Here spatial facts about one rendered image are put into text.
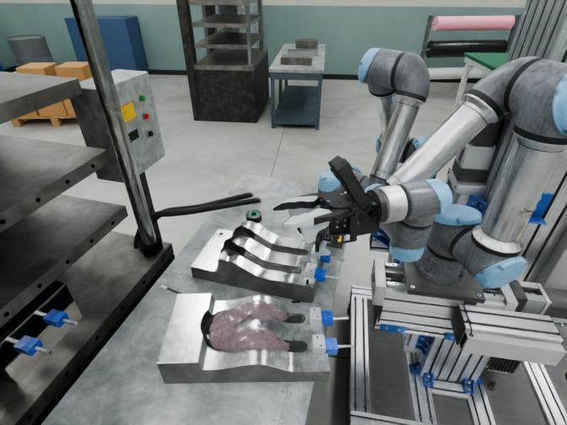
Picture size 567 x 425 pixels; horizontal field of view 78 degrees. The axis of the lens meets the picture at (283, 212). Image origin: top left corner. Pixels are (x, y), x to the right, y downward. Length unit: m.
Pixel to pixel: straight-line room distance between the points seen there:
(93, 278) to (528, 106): 1.55
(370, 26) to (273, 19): 1.84
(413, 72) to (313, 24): 6.39
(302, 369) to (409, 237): 0.55
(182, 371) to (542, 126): 1.07
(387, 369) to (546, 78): 1.48
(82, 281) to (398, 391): 1.49
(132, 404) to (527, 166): 1.18
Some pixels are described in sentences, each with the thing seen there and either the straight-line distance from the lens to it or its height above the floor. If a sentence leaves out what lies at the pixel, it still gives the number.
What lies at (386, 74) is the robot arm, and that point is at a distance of 1.23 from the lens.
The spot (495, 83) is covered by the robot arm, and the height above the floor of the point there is 1.63.
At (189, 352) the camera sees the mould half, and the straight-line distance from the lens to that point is 1.13.
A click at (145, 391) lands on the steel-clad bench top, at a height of 0.80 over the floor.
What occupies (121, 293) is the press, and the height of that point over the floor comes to 0.78.
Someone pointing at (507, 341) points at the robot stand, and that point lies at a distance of 1.26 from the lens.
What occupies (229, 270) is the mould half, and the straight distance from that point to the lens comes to 1.36.
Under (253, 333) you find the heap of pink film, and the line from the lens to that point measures 1.13.
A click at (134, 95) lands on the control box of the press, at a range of 1.66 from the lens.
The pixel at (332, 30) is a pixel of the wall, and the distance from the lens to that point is 7.55.
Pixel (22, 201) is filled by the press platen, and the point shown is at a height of 1.29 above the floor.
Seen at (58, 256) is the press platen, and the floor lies 1.04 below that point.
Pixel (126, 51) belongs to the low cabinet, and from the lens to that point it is 8.02.
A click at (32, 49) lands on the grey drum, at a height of 0.72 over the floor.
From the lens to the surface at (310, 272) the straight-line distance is 1.30.
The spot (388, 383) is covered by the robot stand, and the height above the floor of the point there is 0.21.
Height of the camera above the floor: 1.83
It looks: 35 degrees down
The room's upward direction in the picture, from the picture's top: straight up
